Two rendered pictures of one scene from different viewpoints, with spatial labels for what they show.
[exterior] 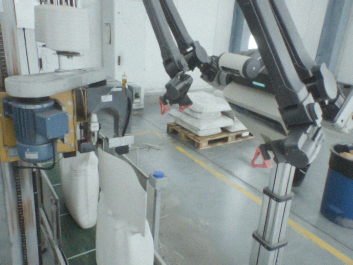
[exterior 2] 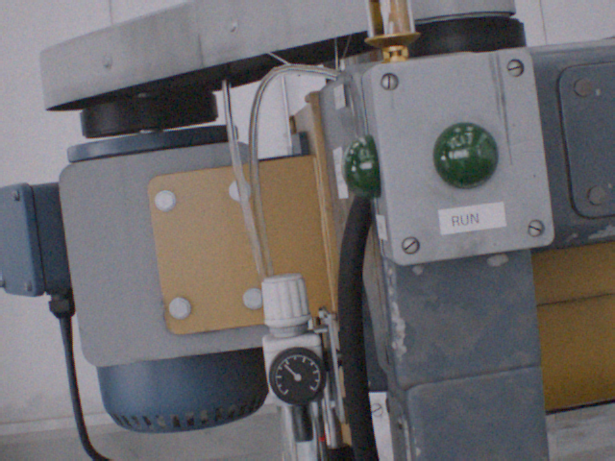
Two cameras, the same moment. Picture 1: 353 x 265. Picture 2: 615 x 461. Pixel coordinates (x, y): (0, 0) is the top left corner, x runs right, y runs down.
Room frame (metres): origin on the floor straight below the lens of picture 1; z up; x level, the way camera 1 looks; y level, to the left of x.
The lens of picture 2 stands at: (1.87, -0.31, 1.29)
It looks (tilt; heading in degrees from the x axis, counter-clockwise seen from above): 3 degrees down; 120
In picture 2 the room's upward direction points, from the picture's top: 7 degrees counter-clockwise
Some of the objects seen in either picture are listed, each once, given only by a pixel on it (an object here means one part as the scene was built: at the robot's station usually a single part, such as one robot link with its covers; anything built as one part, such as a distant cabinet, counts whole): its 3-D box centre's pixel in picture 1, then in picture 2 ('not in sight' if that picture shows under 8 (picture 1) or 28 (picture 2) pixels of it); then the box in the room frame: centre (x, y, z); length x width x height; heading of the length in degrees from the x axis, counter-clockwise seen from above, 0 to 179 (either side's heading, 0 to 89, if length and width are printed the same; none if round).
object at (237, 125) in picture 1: (238, 123); not in sight; (4.65, -0.98, 0.20); 0.67 x 0.43 x 0.15; 124
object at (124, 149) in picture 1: (124, 148); not in sight; (1.61, 0.27, 0.98); 0.09 x 0.05 x 0.05; 124
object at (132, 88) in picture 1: (134, 93); (455, 156); (1.64, 0.23, 1.29); 0.08 x 0.05 x 0.09; 34
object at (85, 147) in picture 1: (86, 145); not in sight; (1.48, 0.44, 1.04); 0.08 x 0.06 x 0.05; 124
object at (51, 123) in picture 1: (52, 126); (51, 249); (1.17, 0.48, 1.25); 0.10 x 0.08 x 0.12; 149
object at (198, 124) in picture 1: (208, 120); not in sight; (4.30, -0.48, 0.32); 0.66 x 0.43 x 0.15; 126
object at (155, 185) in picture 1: (158, 180); not in sight; (1.59, 0.07, 0.81); 0.08 x 0.08 x 0.06; 34
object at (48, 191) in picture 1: (39, 187); not in sight; (1.88, 0.88, 0.54); 1.05 x 0.02 x 0.41; 34
